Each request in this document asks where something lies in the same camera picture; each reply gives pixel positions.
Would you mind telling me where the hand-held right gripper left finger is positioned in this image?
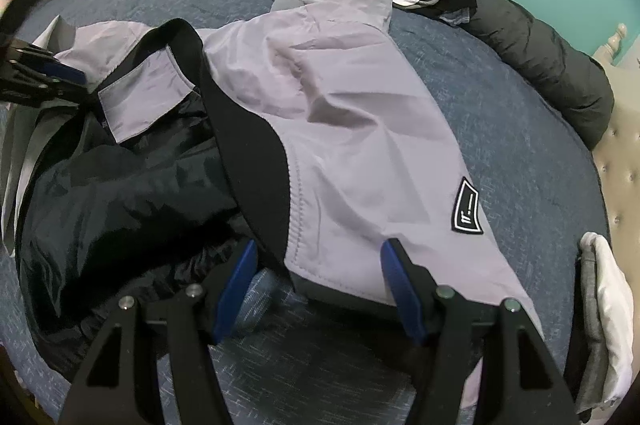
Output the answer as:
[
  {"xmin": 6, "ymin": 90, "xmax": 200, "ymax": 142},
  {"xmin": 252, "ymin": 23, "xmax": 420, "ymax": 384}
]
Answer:
[{"xmin": 57, "ymin": 239, "xmax": 261, "ymax": 425}]

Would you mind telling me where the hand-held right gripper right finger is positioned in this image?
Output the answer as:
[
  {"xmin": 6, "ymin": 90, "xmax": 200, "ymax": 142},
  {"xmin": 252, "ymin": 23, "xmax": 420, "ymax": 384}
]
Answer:
[{"xmin": 380, "ymin": 237, "xmax": 586, "ymax": 425}]

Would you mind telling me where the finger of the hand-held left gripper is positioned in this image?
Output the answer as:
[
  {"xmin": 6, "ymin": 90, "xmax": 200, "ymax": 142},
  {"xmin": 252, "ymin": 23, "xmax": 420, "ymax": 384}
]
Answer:
[
  {"xmin": 9, "ymin": 47, "xmax": 86, "ymax": 86},
  {"xmin": 0, "ymin": 79, "xmax": 92, "ymax": 106}
]

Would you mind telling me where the light grey zip jacket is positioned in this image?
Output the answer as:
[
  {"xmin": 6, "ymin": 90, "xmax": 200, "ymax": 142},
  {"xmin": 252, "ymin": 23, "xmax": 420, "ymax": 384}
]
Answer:
[{"xmin": 0, "ymin": 0, "xmax": 546, "ymax": 411}]

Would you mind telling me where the folded grey garment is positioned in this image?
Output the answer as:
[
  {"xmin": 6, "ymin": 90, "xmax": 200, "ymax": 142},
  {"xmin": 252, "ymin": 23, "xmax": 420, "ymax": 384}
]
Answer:
[{"xmin": 575, "ymin": 250, "xmax": 618, "ymax": 417}]

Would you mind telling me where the folded white garment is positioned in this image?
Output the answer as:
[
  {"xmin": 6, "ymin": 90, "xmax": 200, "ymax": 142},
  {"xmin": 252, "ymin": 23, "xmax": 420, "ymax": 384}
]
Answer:
[{"xmin": 579, "ymin": 231, "xmax": 636, "ymax": 406}]

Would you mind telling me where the dark grey rolled duvet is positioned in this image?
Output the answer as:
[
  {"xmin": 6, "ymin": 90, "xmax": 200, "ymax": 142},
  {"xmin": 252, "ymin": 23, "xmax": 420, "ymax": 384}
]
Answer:
[{"xmin": 177, "ymin": 0, "xmax": 616, "ymax": 150}]

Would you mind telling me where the cream tufted headboard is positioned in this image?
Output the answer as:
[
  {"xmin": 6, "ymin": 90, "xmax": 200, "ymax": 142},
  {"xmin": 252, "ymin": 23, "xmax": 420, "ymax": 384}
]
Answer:
[{"xmin": 591, "ymin": 22, "xmax": 640, "ymax": 291}]

